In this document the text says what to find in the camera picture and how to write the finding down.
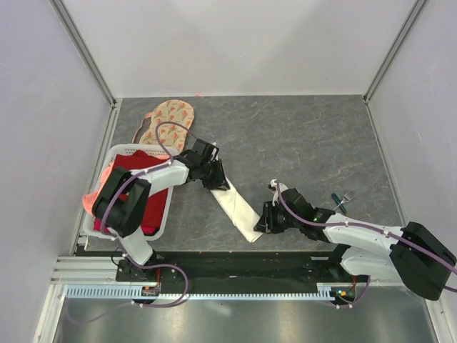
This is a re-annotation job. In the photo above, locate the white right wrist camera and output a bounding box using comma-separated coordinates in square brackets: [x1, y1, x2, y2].
[268, 179, 288, 205]

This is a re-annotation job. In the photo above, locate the red cloth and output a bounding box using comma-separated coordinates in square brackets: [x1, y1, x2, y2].
[113, 150, 169, 237]

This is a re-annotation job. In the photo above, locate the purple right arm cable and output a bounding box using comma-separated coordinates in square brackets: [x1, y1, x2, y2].
[274, 180, 457, 308]

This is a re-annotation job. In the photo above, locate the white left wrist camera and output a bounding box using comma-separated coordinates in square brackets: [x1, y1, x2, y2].
[211, 142, 219, 161]

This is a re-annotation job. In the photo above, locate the pink cloth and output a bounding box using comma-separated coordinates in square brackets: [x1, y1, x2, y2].
[82, 161, 114, 215]

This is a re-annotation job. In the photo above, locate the floral beige eye mask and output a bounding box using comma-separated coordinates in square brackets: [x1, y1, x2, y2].
[132, 99, 195, 152]

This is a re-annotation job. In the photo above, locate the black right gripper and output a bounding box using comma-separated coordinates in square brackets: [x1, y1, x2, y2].
[253, 201, 301, 234]

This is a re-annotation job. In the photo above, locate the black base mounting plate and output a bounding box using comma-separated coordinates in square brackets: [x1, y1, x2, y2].
[76, 249, 368, 287]

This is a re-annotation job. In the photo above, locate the green handled wooden spoon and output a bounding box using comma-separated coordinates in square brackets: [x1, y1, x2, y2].
[331, 193, 346, 213]

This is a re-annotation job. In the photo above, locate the white cloth napkin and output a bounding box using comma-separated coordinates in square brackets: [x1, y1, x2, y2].
[211, 181, 262, 243]

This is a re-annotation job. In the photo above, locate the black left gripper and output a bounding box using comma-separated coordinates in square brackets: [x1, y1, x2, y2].
[199, 158, 230, 192]

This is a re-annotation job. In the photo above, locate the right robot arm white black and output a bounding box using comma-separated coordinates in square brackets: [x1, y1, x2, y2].
[254, 181, 456, 301]

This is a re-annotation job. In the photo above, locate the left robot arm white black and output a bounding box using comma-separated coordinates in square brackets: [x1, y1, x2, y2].
[91, 139, 230, 281]

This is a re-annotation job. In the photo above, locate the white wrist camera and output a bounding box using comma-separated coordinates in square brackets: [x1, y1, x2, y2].
[211, 142, 219, 161]
[268, 179, 288, 205]

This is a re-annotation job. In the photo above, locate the white plastic basket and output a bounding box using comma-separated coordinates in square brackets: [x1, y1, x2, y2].
[82, 144, 174, 241]

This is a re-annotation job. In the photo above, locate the white slotted cable duct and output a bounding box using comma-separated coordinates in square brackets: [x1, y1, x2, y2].
[66, 284, 336, 301]

